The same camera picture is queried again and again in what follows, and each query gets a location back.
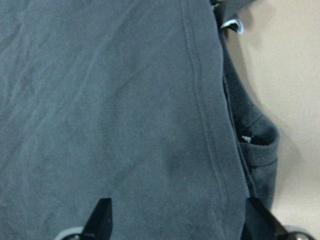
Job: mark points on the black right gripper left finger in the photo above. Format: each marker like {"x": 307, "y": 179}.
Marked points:
{"x": 99, "y": 224}

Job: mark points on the black printed t-shirt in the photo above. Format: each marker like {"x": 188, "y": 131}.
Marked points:
{"x": 133, "y": 100}

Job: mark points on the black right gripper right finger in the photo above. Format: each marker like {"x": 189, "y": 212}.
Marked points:
{"x": 261, "y": 224}

